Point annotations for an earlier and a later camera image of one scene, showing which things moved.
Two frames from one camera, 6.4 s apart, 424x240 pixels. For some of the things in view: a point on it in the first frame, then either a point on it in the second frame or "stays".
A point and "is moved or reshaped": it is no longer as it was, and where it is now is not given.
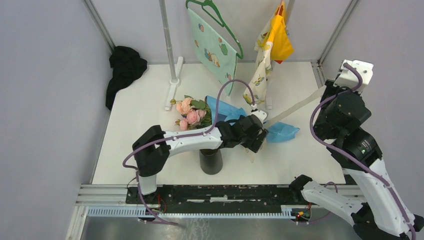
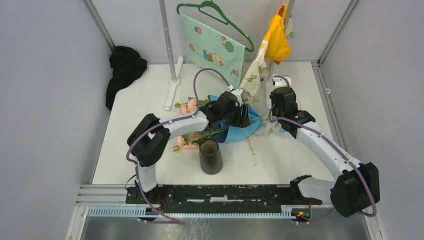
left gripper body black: x=252 y=143 → x=234 y=117
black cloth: x=127 y=65 stays
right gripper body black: x=330 y=89 → x=275 y=110
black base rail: x=218 y=198 stays
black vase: x=211 y=160 stays
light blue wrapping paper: x=277 y=132 is moved or reshaped
